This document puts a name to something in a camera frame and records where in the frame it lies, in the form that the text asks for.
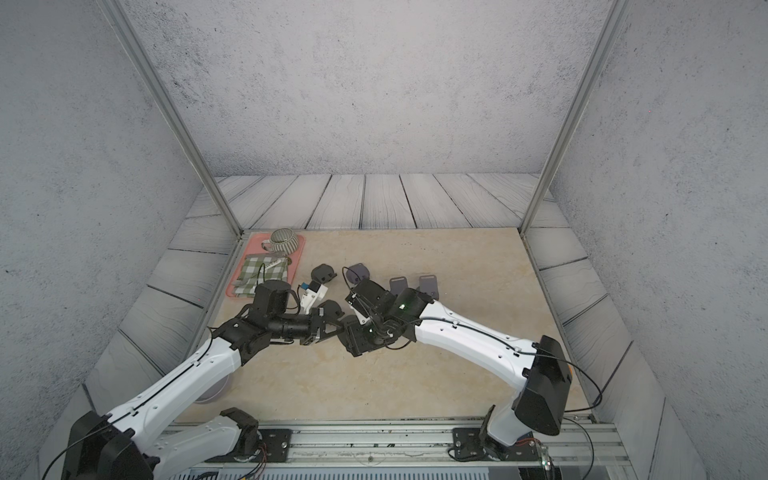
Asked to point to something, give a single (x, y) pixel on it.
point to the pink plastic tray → (255, 247)
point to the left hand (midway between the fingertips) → (347, 331)
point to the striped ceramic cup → (282, 240)
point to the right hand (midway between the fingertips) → (357, 346)
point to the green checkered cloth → (258, 268)
